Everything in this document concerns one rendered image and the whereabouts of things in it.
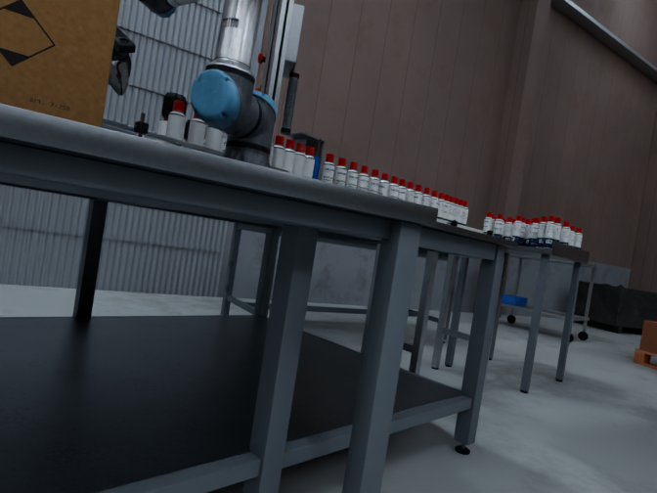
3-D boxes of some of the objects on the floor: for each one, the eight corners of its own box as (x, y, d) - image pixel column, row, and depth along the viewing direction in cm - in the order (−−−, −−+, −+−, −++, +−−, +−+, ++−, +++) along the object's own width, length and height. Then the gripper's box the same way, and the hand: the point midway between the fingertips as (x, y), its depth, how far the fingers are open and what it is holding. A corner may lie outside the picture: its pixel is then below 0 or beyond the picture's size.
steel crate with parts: (627, 336, 673) (635, 286, 672) (563, 321, 755) (571, 276, 754) (661, 337, 735) (669, 291, 734) (599, 323, 817) (606, 282, 816)
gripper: (109, 17, 131) (125, 94, 139) (76, 16, 125) (96, 97, 133) (123, 14, 126) (139, 94, 134) (90, 12, 120) (109, 96, 128)
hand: (121, 90), depth 131 cm, fingers closed
